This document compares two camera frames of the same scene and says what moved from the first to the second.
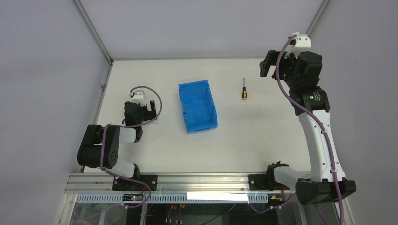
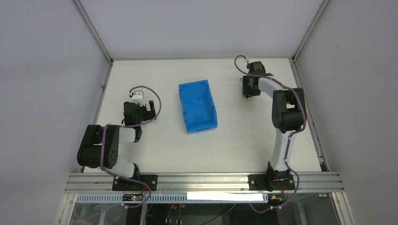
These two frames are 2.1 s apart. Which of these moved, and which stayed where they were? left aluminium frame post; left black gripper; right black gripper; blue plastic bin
Moved: right black gripper
Stayed: blue plastic bin; left black gripper; left aluminium frame post
